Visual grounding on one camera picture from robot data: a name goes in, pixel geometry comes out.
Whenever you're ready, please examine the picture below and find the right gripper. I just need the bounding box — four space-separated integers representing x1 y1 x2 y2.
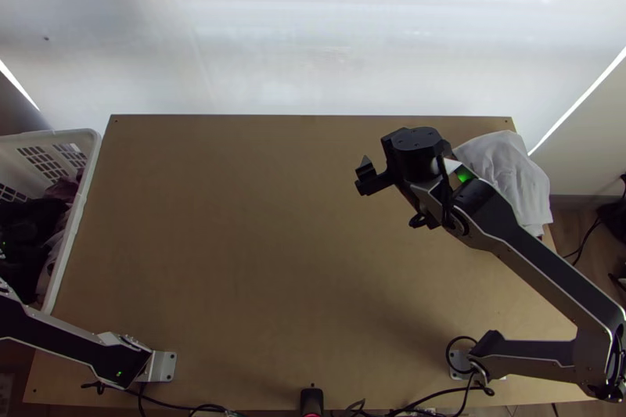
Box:
354 154 398 196

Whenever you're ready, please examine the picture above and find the white t-shirt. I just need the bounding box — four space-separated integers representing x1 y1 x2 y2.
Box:
452 129 554 238

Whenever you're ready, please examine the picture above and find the heap of clothes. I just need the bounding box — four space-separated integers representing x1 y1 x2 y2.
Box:
0 171 83 307

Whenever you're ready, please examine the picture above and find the white laundry basket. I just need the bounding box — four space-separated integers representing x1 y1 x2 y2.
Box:
0 128 103 314

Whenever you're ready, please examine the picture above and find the black cable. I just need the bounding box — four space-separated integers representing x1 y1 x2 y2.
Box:
381 336 496 417
81 379 236 417
562 214 606 261
409 156 457 230

